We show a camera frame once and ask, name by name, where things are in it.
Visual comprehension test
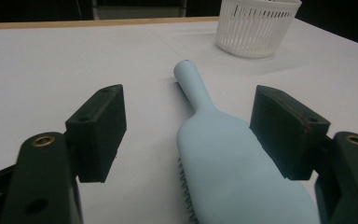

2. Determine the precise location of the white table cover sheet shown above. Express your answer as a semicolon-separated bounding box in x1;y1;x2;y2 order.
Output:
0;17;358;224

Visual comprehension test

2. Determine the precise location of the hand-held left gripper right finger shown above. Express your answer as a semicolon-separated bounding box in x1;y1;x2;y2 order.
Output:
249;84;331;181

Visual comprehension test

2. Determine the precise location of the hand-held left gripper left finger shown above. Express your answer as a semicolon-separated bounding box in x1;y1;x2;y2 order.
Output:
64;83;128;184

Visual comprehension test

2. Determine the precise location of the light blue bottle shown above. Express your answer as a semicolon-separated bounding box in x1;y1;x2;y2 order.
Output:
172;59;321;224

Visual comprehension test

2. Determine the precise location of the white plastic basket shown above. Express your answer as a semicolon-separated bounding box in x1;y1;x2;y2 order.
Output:
214;0;303;60

